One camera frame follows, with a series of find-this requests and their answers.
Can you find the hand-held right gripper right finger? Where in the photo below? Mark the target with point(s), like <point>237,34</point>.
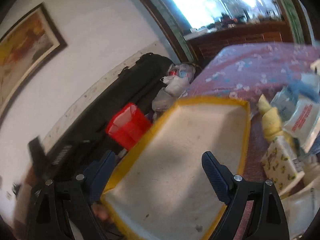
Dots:
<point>216,180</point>

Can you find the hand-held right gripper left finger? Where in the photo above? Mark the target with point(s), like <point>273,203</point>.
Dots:
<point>102,177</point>

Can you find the yellow-rimmed fabric storage box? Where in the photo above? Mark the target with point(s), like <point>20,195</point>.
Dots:
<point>175,155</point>

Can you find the pale yellow towel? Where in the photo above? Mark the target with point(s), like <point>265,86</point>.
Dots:
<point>271,122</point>

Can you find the blue towel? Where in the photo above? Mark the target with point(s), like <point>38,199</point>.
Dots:
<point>307,85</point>

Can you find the red plastic bin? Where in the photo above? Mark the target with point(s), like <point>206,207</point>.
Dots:
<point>127,127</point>

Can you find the yellow patterned tissue pack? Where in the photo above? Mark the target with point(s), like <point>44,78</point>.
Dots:
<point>280,162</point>

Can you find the long black bag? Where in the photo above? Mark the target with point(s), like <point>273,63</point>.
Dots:
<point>125,92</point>

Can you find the white plastic bag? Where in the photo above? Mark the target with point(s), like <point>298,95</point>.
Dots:
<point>170,92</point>

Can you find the white and blue packet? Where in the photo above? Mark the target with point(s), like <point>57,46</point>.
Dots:
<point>282,102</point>

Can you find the white packet with red print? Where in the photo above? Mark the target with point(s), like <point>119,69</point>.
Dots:
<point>302,117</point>

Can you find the framed painting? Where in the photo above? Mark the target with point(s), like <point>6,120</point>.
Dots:
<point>25,45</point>

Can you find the purple floral tablecloth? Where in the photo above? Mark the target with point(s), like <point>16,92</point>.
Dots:
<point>250,62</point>

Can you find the wooden cabinet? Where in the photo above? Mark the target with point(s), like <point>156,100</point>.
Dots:
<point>237,35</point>

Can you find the wood-framed mirror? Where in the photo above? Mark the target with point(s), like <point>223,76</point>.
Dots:
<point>200,2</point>

